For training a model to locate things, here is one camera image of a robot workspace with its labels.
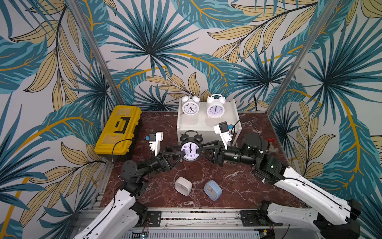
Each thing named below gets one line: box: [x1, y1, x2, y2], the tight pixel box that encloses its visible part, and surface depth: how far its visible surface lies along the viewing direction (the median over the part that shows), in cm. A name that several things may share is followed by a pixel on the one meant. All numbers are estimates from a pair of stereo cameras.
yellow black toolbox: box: [94, 105, 143, 159], surface depth 90 cm
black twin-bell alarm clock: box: [180, 130, 203, 162], surface depth 56 cm
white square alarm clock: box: [174, 176, 193, 197], surface depth 79 cm
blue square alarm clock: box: [203, 179, 223, 202], surface depth 78 cm
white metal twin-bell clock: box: [181, 92, 200, 116], surface depth 70 cm
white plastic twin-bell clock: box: [206, 93, 226, 119], surface depth 69 cm
